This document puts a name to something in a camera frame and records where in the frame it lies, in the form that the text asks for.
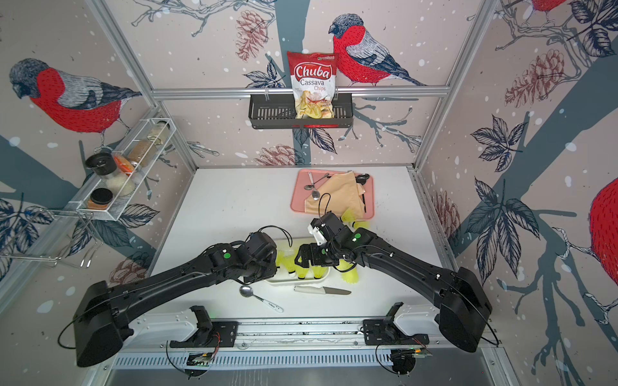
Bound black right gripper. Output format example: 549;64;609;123
291;243;341;270

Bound yellow shuttlecock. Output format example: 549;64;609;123
295;266;310;280
275;248;296;275
341;268;359;284
341;208;357;224
336;259;354;273
312;266;328;279
352;221;370;230

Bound white plastic storage box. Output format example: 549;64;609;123
267;237;330;286

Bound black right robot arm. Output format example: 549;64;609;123
295;212;492;353

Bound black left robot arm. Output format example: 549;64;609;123
69;232;277;368

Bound steel spoon on tray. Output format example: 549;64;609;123
304;173;331;191
307;171;321;201

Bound beige folded cloth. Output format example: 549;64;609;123
304;171;365;219

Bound pink plastic tray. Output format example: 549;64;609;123
291;169;375;221

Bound black scissors on tray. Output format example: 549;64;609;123
355;174;370;186

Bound steel spoon on table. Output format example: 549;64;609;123
239;284;285;314

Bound Chuba cassava chips bag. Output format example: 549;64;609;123
287;51;338;119

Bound black lidded low jar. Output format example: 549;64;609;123
86;188;114;210

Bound white handled knife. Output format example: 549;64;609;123
294;286;352;296

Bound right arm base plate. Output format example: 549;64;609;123
360;319;430;346

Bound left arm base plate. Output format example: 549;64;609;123
169;321;239;349

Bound black wall basket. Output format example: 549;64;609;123
249;93;353;130

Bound white wire wall shelf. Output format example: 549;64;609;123
69;117;176;221

